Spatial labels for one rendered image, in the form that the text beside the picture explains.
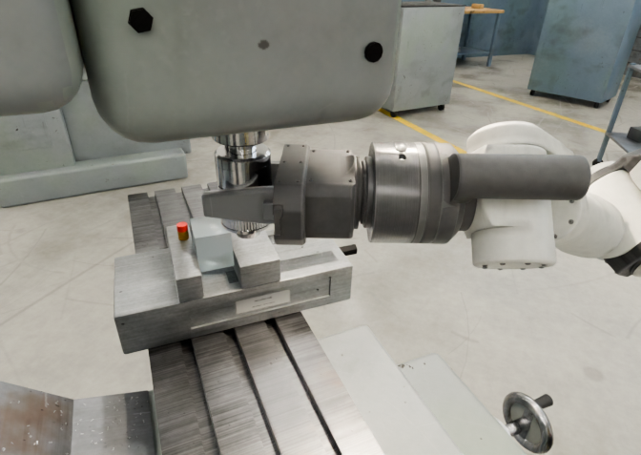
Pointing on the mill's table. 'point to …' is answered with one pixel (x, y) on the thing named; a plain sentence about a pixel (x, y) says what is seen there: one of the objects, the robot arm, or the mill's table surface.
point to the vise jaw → (255, 260)
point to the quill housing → (235, 50)
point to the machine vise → (217, 291)
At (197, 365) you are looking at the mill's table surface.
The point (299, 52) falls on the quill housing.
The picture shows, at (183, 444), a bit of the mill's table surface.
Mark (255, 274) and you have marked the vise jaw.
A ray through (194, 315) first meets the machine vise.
